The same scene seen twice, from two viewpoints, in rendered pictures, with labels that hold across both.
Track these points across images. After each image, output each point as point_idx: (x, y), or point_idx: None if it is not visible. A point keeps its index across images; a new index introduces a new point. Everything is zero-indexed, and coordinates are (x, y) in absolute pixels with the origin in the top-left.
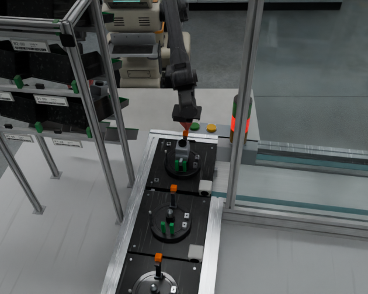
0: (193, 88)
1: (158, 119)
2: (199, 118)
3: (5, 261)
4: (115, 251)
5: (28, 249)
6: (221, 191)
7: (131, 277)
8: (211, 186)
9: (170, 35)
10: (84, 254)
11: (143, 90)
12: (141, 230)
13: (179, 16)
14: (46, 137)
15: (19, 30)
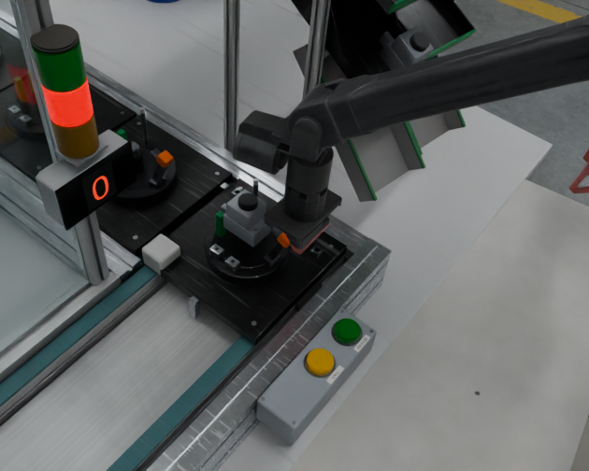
0: (298, 162)
1: (463, 335)
2: (264, 216)
3: (261, 54)
4: (152, 107)
5: (261, 75)
6: (152, 306)
7: (96, 104)
8: (149, 252)
9: (416, 64)
10: (208, 119)
11: None
12: (157, 140)
13: (467, 70)
14: (494, 144)
15: None
